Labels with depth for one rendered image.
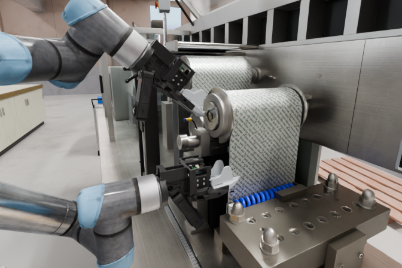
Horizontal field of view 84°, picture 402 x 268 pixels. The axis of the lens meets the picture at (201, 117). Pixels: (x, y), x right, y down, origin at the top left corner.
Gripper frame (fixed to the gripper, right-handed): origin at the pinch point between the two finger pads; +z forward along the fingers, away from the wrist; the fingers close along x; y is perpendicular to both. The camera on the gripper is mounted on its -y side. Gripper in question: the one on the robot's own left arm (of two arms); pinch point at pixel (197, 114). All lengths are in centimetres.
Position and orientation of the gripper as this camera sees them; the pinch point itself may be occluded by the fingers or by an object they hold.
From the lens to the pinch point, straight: 58.2
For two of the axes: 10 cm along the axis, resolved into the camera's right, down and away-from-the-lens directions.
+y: 5.8, -8.1, 0.9
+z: 7.0, 5.5, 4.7
